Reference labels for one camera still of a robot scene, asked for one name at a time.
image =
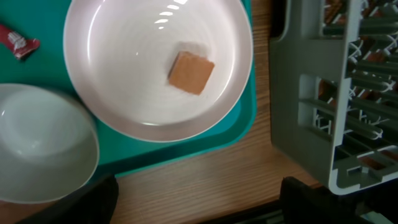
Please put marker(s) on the pink plate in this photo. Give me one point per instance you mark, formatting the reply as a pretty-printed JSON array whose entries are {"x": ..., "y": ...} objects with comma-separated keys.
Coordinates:
[{"x": 119, "y": 55}]

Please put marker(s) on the grey dishwasher rack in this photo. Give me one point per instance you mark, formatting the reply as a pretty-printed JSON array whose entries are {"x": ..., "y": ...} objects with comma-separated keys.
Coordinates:
[{"x": 333, "y": 70}]

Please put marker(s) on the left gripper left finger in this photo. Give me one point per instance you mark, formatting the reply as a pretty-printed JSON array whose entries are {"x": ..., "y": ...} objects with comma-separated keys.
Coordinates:
[{"x": 91, "y": 204}]

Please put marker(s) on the red sauce packet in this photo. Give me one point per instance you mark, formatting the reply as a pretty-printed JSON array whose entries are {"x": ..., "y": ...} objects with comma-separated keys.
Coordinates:
[{"x": 18, "y": 44}]

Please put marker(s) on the orange food cube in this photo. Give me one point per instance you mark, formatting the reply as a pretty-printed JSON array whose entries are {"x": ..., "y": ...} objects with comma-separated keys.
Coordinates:
[{"x": 190, "y": 72}]

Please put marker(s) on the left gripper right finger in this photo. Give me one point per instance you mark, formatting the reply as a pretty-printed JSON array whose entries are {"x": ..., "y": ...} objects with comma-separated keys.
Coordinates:
[{"x": 303, "y": 204}]

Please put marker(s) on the teal serving tray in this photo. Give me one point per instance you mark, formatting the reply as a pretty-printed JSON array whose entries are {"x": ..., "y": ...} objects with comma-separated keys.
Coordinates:
[{"x": 119, "y": 155}]

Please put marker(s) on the grey bowl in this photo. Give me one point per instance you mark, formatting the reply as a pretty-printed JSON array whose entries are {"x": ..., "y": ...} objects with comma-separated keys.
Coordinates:
[{"x": 49, "y": 144}]

